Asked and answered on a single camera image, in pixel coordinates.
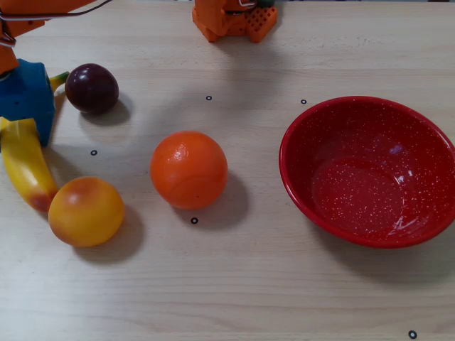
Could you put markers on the orange fruit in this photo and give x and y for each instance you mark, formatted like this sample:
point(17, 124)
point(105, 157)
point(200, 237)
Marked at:
point(188, 170)

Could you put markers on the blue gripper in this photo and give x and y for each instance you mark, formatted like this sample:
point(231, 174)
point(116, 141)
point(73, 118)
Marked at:
point(26, 101)

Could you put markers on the yellow peach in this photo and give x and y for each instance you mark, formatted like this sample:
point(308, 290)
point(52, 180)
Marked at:
point(85, 213)

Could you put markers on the yellow banana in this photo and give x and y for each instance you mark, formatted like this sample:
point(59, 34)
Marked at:
point(25, 167)

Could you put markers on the orange robot base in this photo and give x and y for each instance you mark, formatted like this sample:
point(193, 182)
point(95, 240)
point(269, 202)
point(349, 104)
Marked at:
point(227, 19)

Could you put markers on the dark red plum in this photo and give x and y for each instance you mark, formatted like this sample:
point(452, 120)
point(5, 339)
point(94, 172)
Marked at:
point(92, 89)

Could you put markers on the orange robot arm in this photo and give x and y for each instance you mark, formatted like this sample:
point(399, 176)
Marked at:
point(21, 26)

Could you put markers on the red speckled bowl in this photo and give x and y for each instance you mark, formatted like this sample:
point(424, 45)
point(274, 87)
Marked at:
point(366, 177)

